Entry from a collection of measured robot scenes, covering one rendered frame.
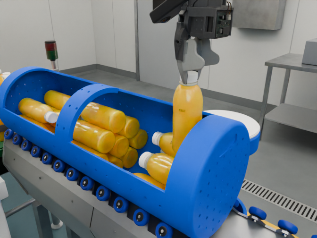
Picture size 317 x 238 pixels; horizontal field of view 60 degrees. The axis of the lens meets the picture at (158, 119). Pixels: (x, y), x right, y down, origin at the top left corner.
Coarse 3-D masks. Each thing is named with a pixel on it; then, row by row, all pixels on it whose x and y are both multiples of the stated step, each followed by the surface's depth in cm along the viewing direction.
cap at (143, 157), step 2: (142, 154) 69; (144, 154) 69; (146, 154) 69; (148, 154) 69; (150, 154) 69; (140, 156) 69; (142, 156) 68; (144, 156) 68; (146, 156) 68; (140, 158) 68; (142, 158) 68; (144, 158) 68; (140, 160) 68; (142, 160) 68; (144, 160) 68; (140, 162) 68; (142, 162) 68; (140, 164) 69; (142, 164) 68; (142, 166) 69
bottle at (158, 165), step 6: (150, 156) 68; (156, 156) 66; (162, 156) 65; (168, 156) 65; (144, 162) 68; (150, 162) 65; (156, 162) 64; (162, 162) 64; (168, 162) 63; (150, 168) 65; (156, 168) 64; (162, 168) 63; (168, 168) 62; (150, 174) 66; (156, 174) 64; (162, 174) 63; (156, 180) 65; (162, 180) 63
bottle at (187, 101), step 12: (180, 84) 59; (192, 84) 58; (180, 96) 59; (192, 96) 58; (180, 108) 60; (192, 108) 59; (180, 120) 61; (192, 120) 60; (180, 132) 62; (180, 144) 63
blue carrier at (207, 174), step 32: (0, 96) 100; (32, 96) 112; (96, 96) 79; (128, 96) 89; (32, 128) 87; (64, 128) 77; (160, 128) 90; (192, 128) 58; (224, 128) 56; (64, 160) 83; (96, 160) 68; (192, 160) 53; (224, 160) 59; (128, 192) 64; (160, 192) 56; (192, 192) 52; (224, 192) 64; (192, 224) 54
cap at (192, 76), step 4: (188, 72) 59; (192, 72) 59; (196, 72) 59; (180, 76) 59; (188, 76) 58; (192, 76) 58; (196, 76) 58; (180, 80) 60; (188, 80) 58; (192, 80) 58; (196, 80) 59
